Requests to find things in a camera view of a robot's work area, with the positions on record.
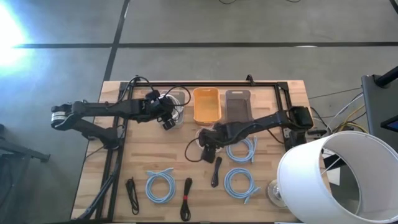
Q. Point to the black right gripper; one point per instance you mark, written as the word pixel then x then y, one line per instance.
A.
pixel 217 135

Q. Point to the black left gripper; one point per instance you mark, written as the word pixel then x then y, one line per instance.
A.
pixel 154 109

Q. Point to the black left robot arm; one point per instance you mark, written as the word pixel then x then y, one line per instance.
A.
pixel 93 109

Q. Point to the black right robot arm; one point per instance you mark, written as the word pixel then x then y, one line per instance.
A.
pixel 273 119

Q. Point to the grey plastic bin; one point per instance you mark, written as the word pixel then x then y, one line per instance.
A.
pixel 182 93
pixel 238 105

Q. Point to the yellow plastic bin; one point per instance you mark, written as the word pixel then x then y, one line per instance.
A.
pixel 206 105

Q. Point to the clear glass lamp base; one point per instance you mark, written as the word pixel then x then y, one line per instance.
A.
pixel 275 193

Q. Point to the white lamp shade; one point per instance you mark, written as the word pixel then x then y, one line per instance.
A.
pixel 304 186

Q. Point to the small grey box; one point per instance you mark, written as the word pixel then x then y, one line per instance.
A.
pixel 315 132

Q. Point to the black floor stand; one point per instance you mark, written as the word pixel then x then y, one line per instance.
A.
pixel 28 152

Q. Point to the black cabinet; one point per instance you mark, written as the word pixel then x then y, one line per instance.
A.
pixel 376 102

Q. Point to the dark tablet screen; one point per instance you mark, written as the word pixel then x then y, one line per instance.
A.
pixel 391 124

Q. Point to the black pole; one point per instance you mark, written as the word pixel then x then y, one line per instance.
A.
pixel 387 77

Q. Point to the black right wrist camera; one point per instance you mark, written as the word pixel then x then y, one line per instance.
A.
pixel 208 154

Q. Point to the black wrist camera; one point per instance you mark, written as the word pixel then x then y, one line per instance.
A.
pixel 208 154
pixel 169 124

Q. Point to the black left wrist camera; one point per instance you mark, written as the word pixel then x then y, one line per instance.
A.
pixel 169 124

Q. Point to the black metal table frame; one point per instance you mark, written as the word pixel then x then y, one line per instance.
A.
pixel 202 84

